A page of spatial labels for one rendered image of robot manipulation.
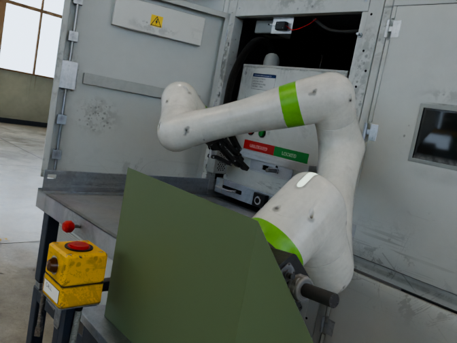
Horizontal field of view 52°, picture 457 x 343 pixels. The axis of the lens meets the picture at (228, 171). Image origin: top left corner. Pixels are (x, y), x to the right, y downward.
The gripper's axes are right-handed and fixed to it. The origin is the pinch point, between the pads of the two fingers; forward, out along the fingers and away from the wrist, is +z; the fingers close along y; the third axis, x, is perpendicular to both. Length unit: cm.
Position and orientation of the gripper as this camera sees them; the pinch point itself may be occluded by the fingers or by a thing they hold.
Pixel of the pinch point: (240, 163)
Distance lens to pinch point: 162.1
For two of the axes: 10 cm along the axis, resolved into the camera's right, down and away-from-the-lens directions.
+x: 6.7, 2.1, -7.1
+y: -5.2, 8.2, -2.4
